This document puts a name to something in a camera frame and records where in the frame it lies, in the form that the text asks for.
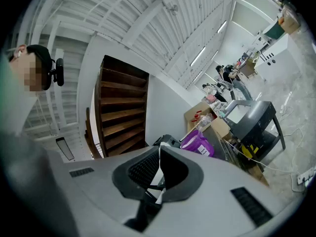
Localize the person's head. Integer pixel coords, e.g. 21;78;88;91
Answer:
8;44;54;92

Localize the person's white shirt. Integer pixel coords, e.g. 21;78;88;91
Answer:
0;53;65;237

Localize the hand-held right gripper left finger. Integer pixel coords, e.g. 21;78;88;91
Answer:
64;146;161;237

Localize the clear bottle red cap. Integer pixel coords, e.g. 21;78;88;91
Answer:
191;110;215;130

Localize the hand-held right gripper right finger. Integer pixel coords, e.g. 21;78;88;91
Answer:
148;146;284;237

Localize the brown wooden staircase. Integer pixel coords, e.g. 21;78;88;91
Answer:
83;55;150;159

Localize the white cabinet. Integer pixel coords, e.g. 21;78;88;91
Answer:
254;33;301;82

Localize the open brown cardboard box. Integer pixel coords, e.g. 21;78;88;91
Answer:
184;101;232;138

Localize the ceiling panel lamp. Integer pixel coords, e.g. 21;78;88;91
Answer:
55;137;75;161

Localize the white ceiling tube lamp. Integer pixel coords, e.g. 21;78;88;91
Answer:
216;20;227;34
189;45;206;68

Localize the black marble counter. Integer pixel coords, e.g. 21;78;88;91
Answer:
221;99;287;161

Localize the white cable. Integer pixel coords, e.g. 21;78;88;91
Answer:
226;127;306;192

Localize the grey silver appliance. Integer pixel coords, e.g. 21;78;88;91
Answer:
153;134;181;148

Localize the black head-mounted camera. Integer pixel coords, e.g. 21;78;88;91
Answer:
48;57;65;87

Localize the purple plastic bucket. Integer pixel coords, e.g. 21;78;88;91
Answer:
180;129;215;158

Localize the white power strip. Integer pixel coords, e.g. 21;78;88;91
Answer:
296;165;316;185
280;91;293;115

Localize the white sink basin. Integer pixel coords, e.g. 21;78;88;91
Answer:
226;104;251;124

